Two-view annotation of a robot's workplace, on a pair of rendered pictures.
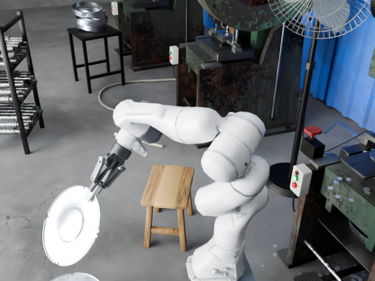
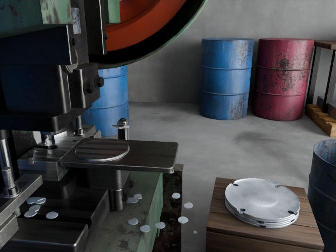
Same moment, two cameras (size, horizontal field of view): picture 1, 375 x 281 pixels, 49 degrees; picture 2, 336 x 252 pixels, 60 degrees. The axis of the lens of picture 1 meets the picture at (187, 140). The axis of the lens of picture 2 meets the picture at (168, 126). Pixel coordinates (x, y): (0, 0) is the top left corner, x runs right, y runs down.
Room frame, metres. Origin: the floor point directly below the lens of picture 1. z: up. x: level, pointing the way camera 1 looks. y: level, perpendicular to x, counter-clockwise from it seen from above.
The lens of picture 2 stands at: (1.83, -0.36, 1.06)
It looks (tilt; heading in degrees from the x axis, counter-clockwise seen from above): 20 degrees down; 209
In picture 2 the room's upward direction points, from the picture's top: straight up
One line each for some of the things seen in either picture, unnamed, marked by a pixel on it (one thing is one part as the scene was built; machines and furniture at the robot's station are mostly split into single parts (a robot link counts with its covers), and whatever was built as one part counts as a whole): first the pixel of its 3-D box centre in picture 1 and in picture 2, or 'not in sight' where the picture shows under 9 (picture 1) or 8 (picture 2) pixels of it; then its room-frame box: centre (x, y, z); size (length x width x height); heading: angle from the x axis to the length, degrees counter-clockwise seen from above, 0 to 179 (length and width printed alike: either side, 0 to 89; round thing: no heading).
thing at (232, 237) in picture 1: (240, 211); not in sight; (1.11, -0.19, 0.71); 0.18 x 0.11 x 0.25; 103
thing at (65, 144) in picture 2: not in sight; (55, 156); (1.41, -0.91, 0.76); 0.15 x 0.09 x 0.05; 22
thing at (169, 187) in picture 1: (169, 207); not in sight; (1.78, 0.10, 0.16); 0.34 x 0.24 x 0.34; 173
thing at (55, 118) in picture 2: not in sight; (45, 114); (1.41, -0.91, 0.86); 0.20 x 0.16 x 0.05; 22
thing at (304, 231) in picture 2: not in sight; (256, 239); (0.76, -0.52, 0.18); 0.40 x 0.38 x 0.35; 105
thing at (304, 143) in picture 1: (310, 157); not in sight; (1.61, -0.58, 0.62); 0.10 x 0.06 x 0.20; 22
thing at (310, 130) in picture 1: (312, 136); not in sight; (1.63, -0.57, 0.72); 0.07 x 0.06 x 0.08; 112
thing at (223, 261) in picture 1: (216, 254); not in sight; (1.09, -0.11, 0.52); 0.22 x 0.19 x 0.14; 101
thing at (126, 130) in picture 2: not in sight; (123, 134); (1.20, -0.86, 0.75); 0.03 x 0.03 x 0.10; 22
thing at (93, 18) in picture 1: (94, 44); not in sight; (3.93, 0.92, 0.40); 0.45 x 0.40 x 0.79; 34
